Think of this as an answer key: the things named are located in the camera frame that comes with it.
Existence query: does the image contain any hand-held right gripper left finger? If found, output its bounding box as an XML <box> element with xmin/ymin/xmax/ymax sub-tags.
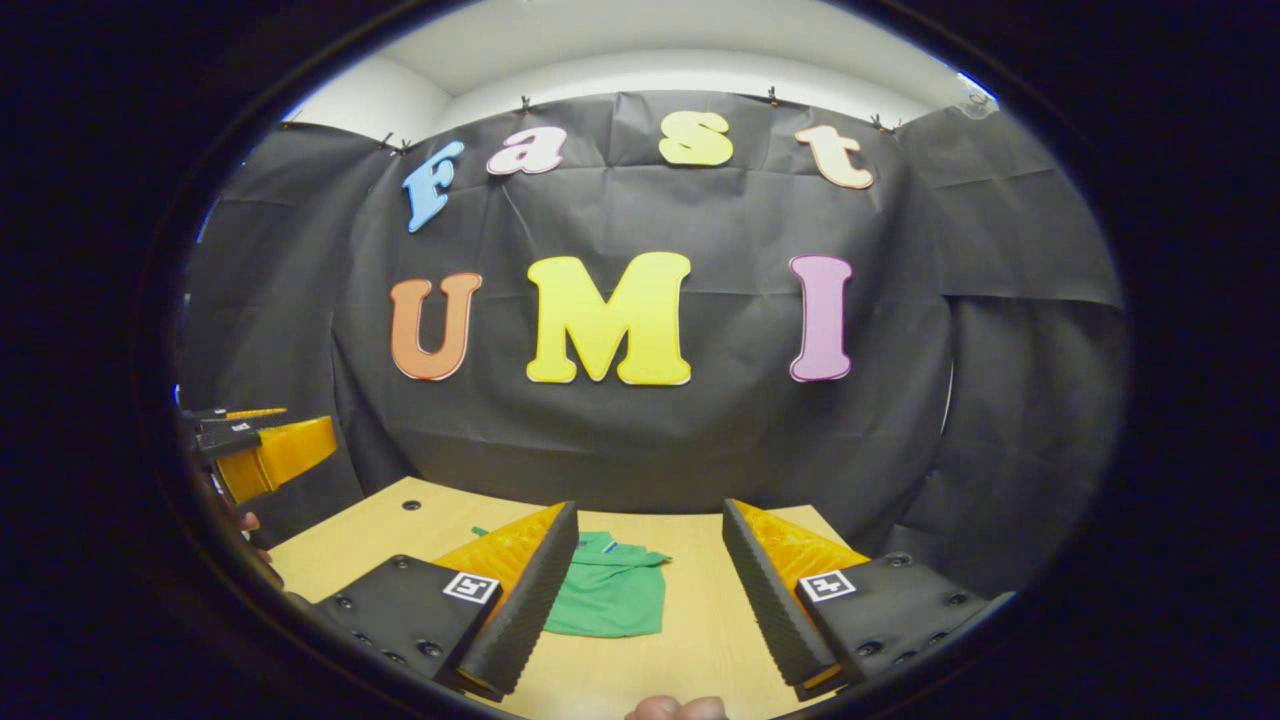
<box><xmin>312</xmin><ymin>500</ymin><xmax>581</xmax><ymax>701</ymax></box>

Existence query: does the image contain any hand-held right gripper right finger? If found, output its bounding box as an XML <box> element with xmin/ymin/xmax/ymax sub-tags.
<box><xmin>722</xmin><ymin>498</ymin><xmax>1019</xmax><ymax>701</ymax></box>

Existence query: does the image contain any green T-shirt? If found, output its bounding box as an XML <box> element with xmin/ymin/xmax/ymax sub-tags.
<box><xmin>472</xmin><ymin>527</ymin><xmax>671</xmax><ymax>639</ymax></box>

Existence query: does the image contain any black backdrop cloth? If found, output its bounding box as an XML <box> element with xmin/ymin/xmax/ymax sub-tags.
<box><xmin>178</xmin><ymin>90</ymin><xmax>1131</xmax><ymax>601</ymax></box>

